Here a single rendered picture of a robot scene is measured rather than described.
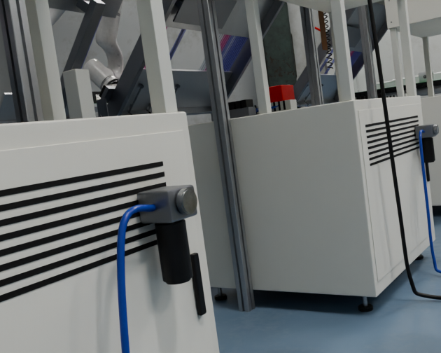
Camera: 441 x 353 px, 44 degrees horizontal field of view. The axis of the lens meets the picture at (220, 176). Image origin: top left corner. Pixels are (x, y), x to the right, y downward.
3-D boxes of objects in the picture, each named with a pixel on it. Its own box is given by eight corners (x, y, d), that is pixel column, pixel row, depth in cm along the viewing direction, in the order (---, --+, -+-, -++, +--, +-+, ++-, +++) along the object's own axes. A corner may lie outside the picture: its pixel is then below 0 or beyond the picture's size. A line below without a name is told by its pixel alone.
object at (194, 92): (115, 113, 204) (110, 108, 205) (215, 107, 258) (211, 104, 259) (135, 71, 195) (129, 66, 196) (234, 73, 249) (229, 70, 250)
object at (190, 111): (117, 120, 204) (106, 109, 206) (218, 113, 257) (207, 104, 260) (119, 118, 203) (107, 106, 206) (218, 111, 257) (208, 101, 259)
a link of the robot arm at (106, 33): (117, 19, 242) (108, 87, 244) (94, 9, 228) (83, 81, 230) (134, 20, 238) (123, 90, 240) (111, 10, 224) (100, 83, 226)
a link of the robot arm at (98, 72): (110, 93, 235) (96, 90, 227) (92, 75, 240) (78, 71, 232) (121, 77, 233) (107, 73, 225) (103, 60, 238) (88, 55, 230)
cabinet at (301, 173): (197, 302, 191) (172, 127, 187) (288, 252, 249) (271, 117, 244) (379, 318, 154) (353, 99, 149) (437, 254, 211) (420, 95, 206)
